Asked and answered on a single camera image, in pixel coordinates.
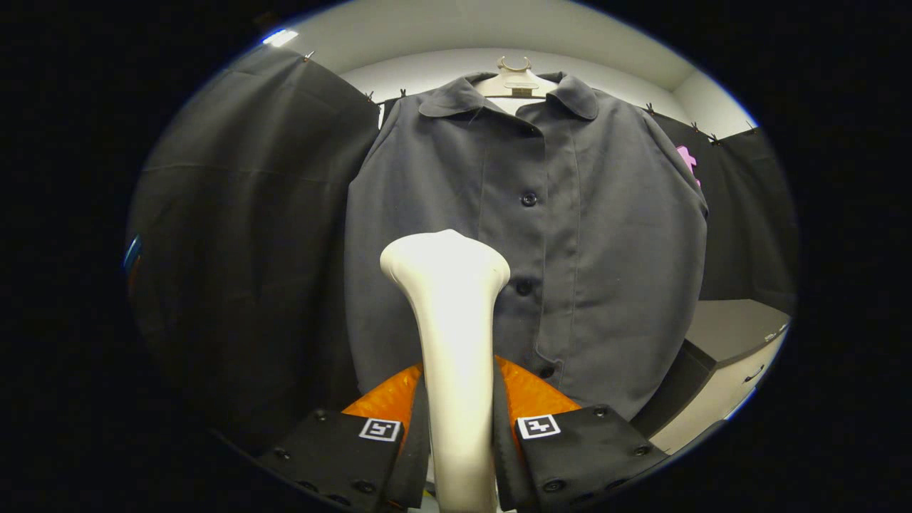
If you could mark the dark grey button shirt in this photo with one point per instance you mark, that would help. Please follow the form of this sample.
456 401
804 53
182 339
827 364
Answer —
605 235

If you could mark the ceiling light panel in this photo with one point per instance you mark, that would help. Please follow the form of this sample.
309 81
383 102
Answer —
280 37

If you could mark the black backdrop cloth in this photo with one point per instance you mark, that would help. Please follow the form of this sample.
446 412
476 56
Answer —
242 214

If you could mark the smartphone with lit screen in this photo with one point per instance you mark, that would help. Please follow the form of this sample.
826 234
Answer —
132 253

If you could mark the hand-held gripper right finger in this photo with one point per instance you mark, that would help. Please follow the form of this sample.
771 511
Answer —
509 463

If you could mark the cream clothes hanger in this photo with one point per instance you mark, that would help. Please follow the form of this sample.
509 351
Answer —
514 82

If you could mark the cream garment steamer head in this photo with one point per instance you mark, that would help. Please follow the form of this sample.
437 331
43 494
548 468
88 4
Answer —
456 342

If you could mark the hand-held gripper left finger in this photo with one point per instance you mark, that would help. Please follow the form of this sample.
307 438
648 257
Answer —
417 456

